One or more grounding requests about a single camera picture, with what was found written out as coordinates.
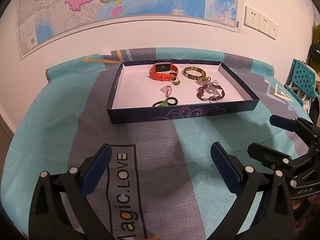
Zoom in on teal grey printed tablecloth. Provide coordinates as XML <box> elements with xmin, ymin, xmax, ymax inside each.
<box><xmin>1</xmin><ymin>47</ymin><xmax>310</xmax><ymax>240</ymax></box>

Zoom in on white wall socket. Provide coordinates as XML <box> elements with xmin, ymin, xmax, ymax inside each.
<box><xmin>258</xmin><ymin>13</ymin><xmax>272</xmax><ymax>34</ymax></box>
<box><xmin>244</xmin><ymin>6</ymin><xmax>260</xmax><ymax>29</ymax></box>

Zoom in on orange smart watch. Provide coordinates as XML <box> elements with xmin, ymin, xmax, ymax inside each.
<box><xmin>149</xmin><ymin>62</ymin><xmax>179</xmax><ymax>81</ymax></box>

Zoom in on purple beaded bracelet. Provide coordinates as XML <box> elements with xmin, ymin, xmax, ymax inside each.
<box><xmin>195</xmin><ymin>84</ymin><xmax>227</xmax><ymax>103</ymax></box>

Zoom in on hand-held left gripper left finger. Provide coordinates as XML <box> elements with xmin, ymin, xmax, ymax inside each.
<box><xmin>28</xmin><ymin>143</ymin><xmax>118</xmax><ymax>240</ymax></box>

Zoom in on clear crystal bead bracelet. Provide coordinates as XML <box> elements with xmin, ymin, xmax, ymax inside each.
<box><xmin>195</xmin><ymin>78</ymin><xmax>224</xmax><ymax>90</ymax></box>

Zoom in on pink stone pendant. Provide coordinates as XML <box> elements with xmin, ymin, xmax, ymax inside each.
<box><xmin>160</xmin><ymin>85</ymin><xmax>174</xmax><ymax>97</ymax></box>

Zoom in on teal perforated plastic chair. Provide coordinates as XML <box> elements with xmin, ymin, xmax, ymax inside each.
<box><xmin>284</xmin><ymin>59</ymin><xmax>320</xmax><ymax>105</ymax></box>

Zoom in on white wall switch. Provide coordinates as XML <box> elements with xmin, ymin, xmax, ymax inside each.
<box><xmin>269</xmin><ymin>21</ymin><xmax>279</xmax><ymax>40</ymax></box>

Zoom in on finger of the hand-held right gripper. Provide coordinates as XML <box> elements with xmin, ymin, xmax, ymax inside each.
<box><xmin>269</xmin><ymin>114</ymin><xmax>320</xmax><ymax>153</ymax></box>
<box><xmin>247</xmin><ymin>142</ymin><xmax>293</xmax><ymax>172</ymax></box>

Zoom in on grey-brown door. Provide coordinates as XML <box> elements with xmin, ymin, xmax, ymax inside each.
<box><xmin>0</xmin><ymin>115</ymin><xmax>15</xmax><ymax>143</ymax></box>

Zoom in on navy cardboard box tray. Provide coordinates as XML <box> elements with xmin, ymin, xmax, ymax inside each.
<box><xmin>107</xmin><ymin>59</ymin><xmax>260</xmax><ymax>125</ymax></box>

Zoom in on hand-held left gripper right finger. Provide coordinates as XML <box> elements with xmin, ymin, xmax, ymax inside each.
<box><xmin>210</xmin><ymin>142</ymin><xmax>297</xmax><ymax>240</ymax></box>

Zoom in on person's right hand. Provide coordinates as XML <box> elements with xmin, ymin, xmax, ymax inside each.
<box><xmin>291</xmin><ymin>192</ymin><xmax>320</xmax><ymax>230</ymax></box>

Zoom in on hanging dark clothes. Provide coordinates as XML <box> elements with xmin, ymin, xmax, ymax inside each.
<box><xmin>309</xmin><ymin>24</ymin><xmax>320</xmax><ymax>65</ymax></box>

